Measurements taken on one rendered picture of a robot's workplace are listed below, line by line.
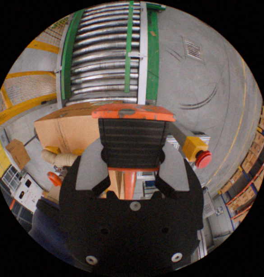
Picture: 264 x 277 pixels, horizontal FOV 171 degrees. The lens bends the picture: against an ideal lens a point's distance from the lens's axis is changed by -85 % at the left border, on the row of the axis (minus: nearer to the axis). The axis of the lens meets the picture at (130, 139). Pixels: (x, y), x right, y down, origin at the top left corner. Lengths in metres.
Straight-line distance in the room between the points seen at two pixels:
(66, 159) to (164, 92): 1.22
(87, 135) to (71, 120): 0.07
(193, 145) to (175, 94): 1.07
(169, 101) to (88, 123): 1.15
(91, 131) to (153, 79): 1.07
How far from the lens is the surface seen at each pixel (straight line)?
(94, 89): 0.69
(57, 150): 0.42
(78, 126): 0.30
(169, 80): 1.30
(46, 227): 0.35
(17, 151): 2.03
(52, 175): 0.33
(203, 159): 0.30
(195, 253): 0.62
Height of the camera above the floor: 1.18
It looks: 60 degrees down
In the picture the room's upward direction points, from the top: 178 degrees counter-clockwise
